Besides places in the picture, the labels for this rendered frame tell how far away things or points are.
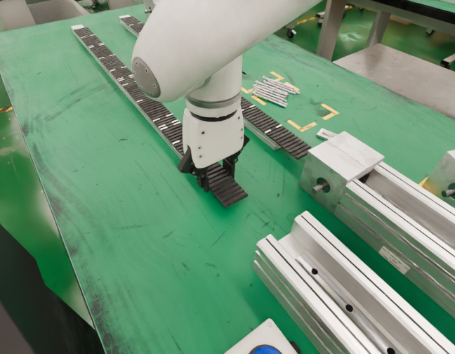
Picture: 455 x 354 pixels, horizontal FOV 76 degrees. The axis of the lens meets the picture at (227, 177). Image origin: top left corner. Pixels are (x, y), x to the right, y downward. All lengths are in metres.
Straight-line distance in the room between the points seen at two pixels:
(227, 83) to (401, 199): 0.35
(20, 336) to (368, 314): 0.40
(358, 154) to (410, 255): 0.18
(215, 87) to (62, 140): 0.49
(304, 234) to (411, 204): 0.20
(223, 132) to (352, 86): 0.58
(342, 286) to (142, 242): 0.32
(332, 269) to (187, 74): 0.32
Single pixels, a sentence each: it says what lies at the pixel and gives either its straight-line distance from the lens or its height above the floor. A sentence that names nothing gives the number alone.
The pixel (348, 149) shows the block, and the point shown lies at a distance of 0.57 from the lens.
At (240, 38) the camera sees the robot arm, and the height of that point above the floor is 1.12.
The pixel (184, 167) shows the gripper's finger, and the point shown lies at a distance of 0.49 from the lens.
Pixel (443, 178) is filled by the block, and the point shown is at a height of 0.83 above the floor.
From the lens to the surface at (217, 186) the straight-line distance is 0.55.
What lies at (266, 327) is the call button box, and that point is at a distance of 0.40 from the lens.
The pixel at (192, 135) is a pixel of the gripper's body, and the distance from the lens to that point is 0.45.
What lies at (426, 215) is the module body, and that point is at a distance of 0.56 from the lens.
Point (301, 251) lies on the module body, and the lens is 0.47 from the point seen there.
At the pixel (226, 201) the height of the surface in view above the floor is 0.81.
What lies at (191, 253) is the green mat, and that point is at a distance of 0.51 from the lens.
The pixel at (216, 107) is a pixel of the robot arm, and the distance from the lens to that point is 0.41.
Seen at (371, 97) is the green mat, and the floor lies 0.78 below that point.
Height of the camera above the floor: 1.22
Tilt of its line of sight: 47 degrees down
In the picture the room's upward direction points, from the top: straight up
